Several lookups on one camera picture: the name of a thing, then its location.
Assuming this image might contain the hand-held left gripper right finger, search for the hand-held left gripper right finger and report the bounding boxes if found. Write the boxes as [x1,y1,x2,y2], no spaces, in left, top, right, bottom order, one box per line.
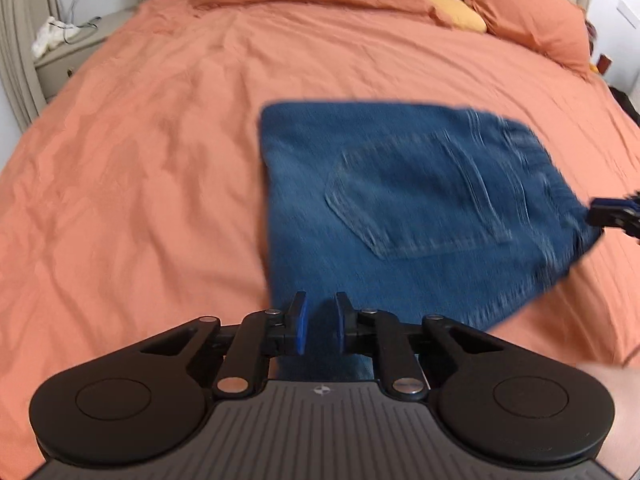
[333,291,502,397]

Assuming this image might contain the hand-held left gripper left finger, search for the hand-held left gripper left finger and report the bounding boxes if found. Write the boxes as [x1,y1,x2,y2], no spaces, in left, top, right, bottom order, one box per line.
[139,290,309,396]

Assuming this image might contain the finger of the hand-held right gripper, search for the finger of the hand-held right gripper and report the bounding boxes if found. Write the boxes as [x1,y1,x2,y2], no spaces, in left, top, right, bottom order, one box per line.
[584,190,640,237]

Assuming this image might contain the blue denim pants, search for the blue denim pants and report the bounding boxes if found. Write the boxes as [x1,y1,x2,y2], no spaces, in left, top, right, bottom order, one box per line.
[257,101,604,382]

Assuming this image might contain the dark bag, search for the dark bag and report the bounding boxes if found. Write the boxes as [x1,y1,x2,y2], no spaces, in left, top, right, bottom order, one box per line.
[607,85,640,127]

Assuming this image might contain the orange duvet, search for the orange duvet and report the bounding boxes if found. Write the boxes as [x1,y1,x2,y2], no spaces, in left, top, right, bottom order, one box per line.
[0,0,640,472]

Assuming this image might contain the orange pillow with shiny patch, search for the orange pillow with shiny patch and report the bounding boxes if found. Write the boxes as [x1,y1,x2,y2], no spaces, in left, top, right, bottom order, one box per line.
[460,0,593,80]

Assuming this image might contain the yellow pillow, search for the yellow pillow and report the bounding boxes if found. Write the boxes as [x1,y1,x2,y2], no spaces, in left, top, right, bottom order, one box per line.
[427,0,488,35]

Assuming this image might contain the beige nightstand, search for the beige nightstand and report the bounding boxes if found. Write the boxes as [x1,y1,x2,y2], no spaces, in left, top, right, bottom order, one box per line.
[32,7,137,104]

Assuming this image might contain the white crumpled cloth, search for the white crumpled cloth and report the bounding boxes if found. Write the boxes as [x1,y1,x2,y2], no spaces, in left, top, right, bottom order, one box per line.
[30,16,82,59]

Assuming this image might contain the beige pleated curtain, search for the beige pleated curtain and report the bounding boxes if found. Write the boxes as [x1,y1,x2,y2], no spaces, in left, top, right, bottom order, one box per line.
[0,0,57,133]

